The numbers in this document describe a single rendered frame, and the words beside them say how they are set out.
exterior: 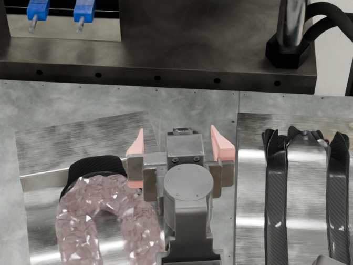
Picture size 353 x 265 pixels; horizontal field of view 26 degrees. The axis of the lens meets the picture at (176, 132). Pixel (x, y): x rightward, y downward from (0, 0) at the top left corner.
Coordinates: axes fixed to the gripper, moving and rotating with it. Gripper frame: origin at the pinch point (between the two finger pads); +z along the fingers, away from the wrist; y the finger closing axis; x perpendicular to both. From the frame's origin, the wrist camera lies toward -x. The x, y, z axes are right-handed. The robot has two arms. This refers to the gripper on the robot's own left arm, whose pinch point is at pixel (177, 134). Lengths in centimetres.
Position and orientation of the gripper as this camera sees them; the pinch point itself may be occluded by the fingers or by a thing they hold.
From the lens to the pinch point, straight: 105.2
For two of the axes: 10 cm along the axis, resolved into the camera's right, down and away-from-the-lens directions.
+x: 0.0, 7.1, 7.0
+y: -10.0, 0.5, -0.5
